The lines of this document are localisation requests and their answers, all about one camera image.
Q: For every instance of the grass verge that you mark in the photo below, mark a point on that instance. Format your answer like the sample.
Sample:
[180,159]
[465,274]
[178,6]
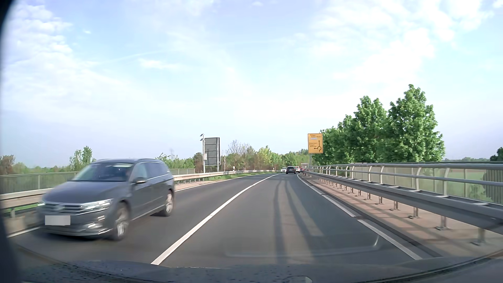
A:
[235,175]

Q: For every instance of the steel guard rail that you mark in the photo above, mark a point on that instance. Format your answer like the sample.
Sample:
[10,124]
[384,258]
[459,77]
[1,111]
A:
[23,195]
[432,198]

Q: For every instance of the yellow direction sign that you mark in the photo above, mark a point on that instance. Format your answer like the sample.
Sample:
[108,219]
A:
[315,143]

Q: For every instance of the lamp post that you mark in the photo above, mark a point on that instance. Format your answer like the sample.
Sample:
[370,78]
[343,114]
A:
[202,153]

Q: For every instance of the green field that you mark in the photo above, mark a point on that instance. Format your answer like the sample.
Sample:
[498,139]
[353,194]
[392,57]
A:
[459,184]

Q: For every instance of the road markings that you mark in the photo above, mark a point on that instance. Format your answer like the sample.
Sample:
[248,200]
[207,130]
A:
[196,227]

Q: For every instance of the grey asphalt road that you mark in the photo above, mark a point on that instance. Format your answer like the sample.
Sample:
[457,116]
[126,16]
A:
[251,220]

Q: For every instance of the grey estate car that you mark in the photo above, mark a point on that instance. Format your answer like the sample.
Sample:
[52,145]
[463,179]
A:
[106,196]

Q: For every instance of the large grey sign back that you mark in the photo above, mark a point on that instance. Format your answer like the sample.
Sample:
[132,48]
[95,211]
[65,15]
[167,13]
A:
[212,151]

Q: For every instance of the car's own bonnet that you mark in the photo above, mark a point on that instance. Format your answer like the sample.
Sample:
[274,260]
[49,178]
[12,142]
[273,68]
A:
[235,273]

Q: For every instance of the row of tall green trees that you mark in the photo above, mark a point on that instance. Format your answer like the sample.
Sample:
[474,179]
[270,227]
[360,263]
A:
[377,133]

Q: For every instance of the dark car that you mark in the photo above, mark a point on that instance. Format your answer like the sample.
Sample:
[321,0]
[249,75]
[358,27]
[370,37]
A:
[290,170]

